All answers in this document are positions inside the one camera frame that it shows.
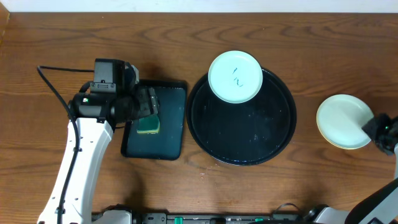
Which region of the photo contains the green yellow sponge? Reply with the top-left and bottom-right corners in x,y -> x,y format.
137,114 -> 160,134

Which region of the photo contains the light green plate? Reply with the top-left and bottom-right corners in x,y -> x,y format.
208,50 -> 263,104
317,94 -> 374,150

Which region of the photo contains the yellow plate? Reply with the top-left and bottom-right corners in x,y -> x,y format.
317,110 -> 371,150

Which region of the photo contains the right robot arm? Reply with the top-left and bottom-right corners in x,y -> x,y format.
313,113 -> 397,224

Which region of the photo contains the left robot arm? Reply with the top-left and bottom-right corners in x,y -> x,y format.
37,87 -> 159,223

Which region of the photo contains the black rectangular tray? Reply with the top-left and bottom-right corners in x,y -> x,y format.
121,80 -> 187,161

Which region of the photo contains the black round tray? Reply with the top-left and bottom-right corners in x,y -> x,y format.
186,68 -> 297,166

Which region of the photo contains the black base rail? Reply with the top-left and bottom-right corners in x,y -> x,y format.
93,203 -> 312,224

